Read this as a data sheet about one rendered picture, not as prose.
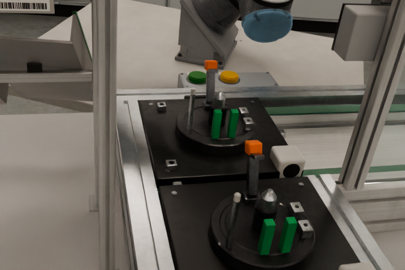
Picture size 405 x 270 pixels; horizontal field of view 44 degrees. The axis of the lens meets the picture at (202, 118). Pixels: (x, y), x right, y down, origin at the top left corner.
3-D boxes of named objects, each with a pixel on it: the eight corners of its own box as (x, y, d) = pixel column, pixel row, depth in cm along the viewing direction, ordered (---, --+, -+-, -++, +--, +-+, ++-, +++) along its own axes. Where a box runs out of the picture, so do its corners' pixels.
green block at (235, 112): (226, 134, 85) (230, 108, 82) (233, 134, 85) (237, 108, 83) (228, 138, 84) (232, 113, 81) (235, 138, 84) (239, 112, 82)
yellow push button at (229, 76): (217, 78, 111) (218, 70, 110) (234, 78, 112) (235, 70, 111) (222, 87, 107) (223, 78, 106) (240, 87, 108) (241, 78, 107)
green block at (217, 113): (210, 135, 84) (213, 109, 82) (217, 134, 85) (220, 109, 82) (211, 138, 83) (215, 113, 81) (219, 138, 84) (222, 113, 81)
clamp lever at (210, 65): (203, 101, 92) (204, 59, 91) (214, 101, 93) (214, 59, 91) (208, 104, 89) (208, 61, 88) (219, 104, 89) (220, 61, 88)
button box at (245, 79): (176, 96, 113) (178, 71, 109) (265, 94, 118) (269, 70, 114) (182, 113, 107) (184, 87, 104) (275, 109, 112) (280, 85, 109)
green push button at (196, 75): (185, 78, 109) (187, 70, 108) (204, 78, 110) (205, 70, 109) (189, 87, 106) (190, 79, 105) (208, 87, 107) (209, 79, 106)
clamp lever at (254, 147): (243, 192, 71) (244, 140, 70) (256, 191, 72) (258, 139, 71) (251, 200, 68) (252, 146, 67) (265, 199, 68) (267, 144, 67)
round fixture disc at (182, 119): (169, 112, 93) (170, 103, 92) (241, 110, 96) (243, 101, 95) (183, 157, 82) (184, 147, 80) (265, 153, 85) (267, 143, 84)
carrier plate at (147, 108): (138, 108, 97) (138, 99, 96) (257, 105, 103) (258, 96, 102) (156, 189, 77) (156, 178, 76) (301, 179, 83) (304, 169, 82)
